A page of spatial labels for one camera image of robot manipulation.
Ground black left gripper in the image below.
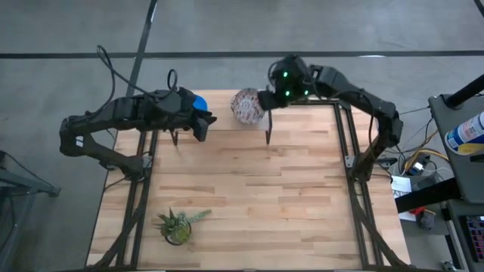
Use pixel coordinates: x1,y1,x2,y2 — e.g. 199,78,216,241
177,88,219,128

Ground blue mini bowl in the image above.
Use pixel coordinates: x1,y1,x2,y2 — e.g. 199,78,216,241
192,94,209,113

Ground patterned mini bowl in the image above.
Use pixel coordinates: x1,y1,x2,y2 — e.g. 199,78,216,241
230,87,265,125

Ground wooden shelf riser black legs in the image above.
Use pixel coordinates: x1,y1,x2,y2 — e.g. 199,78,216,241
169,89,274,147

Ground potted green succulent plant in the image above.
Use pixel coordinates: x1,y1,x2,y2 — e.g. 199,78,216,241
153,207,213,246

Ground white paper sheet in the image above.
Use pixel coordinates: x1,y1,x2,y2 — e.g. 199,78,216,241
390,175,413,200

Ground black flat bar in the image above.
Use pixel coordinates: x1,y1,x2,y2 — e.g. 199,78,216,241
395,177,463,215

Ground black pole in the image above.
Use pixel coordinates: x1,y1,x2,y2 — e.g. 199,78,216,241
442,73,484,110

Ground grey cart top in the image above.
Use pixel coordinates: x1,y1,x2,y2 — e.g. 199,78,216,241
428,93,484,205

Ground white blue spray bottle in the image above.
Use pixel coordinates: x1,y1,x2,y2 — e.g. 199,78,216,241
444,111,484,156

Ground small grey item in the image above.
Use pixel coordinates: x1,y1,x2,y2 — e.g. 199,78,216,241
417,211,436,230

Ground grey metal stand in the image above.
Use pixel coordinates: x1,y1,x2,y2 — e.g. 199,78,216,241
0,150,61,272

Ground keypad with lit buttons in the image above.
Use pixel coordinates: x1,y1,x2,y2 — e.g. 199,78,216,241
465,215,484,253

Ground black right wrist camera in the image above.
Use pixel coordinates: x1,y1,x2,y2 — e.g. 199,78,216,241
258,89,274,112

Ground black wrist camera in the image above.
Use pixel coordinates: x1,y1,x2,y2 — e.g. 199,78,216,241
193,121,209,143
258,89,274,112

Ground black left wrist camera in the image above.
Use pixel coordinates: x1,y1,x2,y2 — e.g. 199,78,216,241
193,121,209,143

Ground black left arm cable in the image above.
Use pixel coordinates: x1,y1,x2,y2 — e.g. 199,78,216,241
96,44,178,114

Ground bundle of coloured cables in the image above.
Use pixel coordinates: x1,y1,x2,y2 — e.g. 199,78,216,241
377,107,455,178

